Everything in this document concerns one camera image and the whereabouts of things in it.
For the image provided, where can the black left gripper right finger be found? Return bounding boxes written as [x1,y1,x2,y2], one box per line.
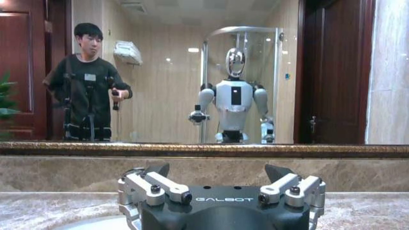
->
[258,164,328,230]

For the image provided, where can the bronze framed wall mirror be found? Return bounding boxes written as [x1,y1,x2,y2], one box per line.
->
[0,0,409,156]

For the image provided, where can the green leafy plant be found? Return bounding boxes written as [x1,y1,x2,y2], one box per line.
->
[0,71,20,141]

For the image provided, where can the ceiling air vent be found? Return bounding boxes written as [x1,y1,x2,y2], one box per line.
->
[120,1,148,14]

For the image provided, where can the white sink basin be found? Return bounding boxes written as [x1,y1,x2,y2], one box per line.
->
[53,214,129,230]

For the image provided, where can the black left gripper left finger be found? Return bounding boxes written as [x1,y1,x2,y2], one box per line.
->
[117,163,193,230]

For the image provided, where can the person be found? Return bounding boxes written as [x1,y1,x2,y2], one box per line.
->
[43,23,133,141]

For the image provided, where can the white folded towels on rack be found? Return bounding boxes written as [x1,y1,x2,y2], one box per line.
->
[112,40,144,66]

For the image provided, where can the dark wooden door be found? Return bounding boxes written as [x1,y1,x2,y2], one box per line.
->
[0,0,73,141]
[293,0,377,145]

